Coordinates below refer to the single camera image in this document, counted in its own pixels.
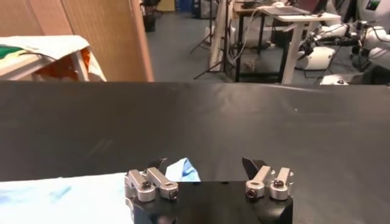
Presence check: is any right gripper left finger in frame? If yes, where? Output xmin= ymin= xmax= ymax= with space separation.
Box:
xmin=124 ymin=157 xmax=180 ymax=203

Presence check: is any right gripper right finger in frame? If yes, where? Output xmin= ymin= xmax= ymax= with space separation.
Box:
xmin=241 ymin=156 xmax=295 ymax=201

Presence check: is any light blue t-shirt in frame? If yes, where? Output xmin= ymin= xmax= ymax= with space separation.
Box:
xmin=0 ymin=157 xmax=202 ymax=224

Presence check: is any black table cover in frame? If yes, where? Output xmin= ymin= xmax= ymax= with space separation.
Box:
xmin=0 ymin=80 xmax=390 ymax=224

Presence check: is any white standing desk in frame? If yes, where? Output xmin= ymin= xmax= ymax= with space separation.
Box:
xmin=261 ymin=5 xmax=342 ymax=85

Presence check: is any black tripod stand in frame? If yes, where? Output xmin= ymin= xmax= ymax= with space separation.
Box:
xmin=193 ymin=0 xmax=236 ymax=80

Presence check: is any orange cloth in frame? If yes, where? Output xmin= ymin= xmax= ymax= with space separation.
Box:
xmin=36 ymin=47 xmax=92 ymax=82

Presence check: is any brown wooden desk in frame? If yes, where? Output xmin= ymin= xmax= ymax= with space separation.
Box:
xmin=233 ymin=0 xmax=290 ymax=83

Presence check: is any white leaning board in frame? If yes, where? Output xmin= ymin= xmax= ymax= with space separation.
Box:
xmin=208 ymin=0 xmax=237 ymax=72

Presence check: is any wooden folding screen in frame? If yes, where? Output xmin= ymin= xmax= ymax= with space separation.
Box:
xmin=0 ymin=0 xmax=155 ymax=82

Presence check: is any white table with cloth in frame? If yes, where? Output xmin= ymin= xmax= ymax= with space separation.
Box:
xmin=0 ymin=35 xmax=107 ymax=82

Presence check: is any white side table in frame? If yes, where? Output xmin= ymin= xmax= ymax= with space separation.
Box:
xmin=0 ymin=51 xmax=91 ymax=82

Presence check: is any white humanoid robot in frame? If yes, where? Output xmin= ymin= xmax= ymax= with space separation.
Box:
xmin=295 ymin=0 xmax=390 ymax=86

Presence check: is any green folded shirt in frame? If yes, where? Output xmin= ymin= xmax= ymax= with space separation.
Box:
xmin=0 ymin=44 xmax=25 ymax=60

